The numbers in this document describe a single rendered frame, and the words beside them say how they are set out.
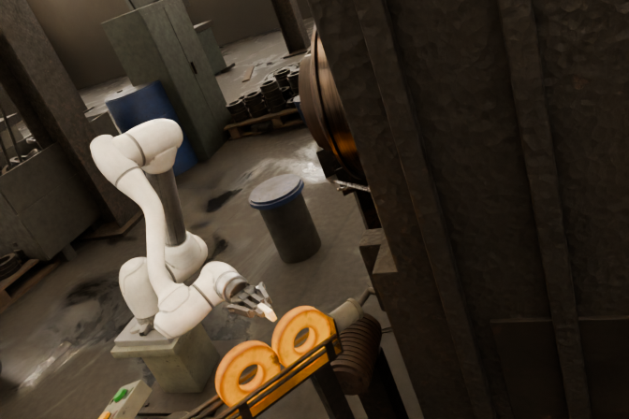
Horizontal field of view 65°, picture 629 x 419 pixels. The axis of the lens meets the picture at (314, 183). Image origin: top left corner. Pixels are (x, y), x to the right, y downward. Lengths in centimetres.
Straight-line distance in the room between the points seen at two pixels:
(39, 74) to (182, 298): 285
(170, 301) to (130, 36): 364
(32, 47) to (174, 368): 270
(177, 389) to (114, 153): 113
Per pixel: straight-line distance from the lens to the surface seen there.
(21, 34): 420
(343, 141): 123
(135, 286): 213
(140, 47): 494
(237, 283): 151
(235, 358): 117
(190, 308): 160
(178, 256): 216
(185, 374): 232
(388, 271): 108
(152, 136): 183
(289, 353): 125
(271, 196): 266
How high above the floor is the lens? 152
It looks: 25 degrees down
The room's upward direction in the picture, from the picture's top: 21 degrees counter-clockwise
